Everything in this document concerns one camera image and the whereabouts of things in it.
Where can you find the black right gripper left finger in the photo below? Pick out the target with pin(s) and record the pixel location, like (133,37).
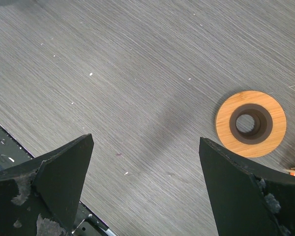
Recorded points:
(40,197)

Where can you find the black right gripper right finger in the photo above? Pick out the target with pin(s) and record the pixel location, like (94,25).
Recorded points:
(247,198)

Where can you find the wooden ring dripper holder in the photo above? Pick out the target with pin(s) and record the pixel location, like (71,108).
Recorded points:
(251,123)

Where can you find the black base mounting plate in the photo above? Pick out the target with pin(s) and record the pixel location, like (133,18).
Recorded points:
(86,222)

